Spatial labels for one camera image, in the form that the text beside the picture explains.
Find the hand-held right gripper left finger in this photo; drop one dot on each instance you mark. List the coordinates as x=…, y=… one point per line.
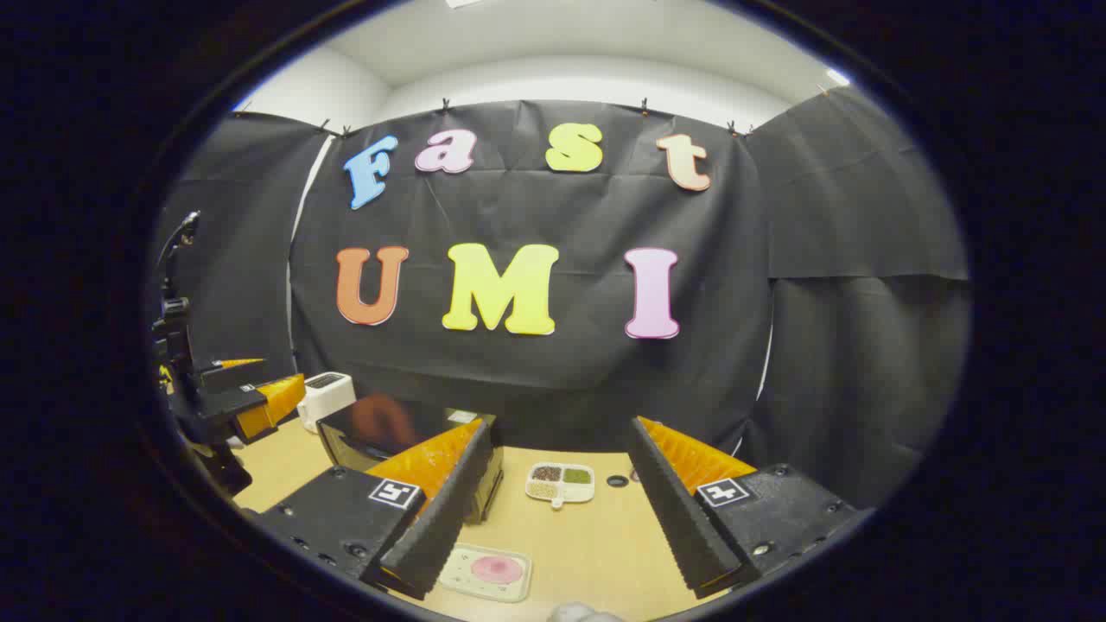
x=441, y=518

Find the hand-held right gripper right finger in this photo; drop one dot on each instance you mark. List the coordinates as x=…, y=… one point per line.
x=678, y=518

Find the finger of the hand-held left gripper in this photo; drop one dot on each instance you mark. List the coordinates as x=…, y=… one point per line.
x=229, y=376
x=268, y=406

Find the white square plate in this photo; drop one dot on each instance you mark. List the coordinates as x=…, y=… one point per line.
x=458, y=579

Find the pink ham slice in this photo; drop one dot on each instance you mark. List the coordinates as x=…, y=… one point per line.
x=497, y=569

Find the black electric oven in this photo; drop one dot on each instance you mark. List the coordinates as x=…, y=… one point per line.
x=380, y=423

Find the white toaster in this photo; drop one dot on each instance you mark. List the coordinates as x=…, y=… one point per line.
x=324, y=399

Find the white divided tray with beans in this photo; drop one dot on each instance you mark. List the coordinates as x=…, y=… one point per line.
x=560, y=484

